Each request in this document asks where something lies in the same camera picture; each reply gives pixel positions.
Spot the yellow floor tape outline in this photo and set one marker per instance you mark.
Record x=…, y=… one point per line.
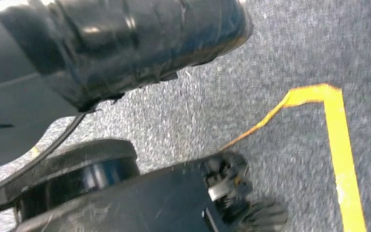
x=342, y=160

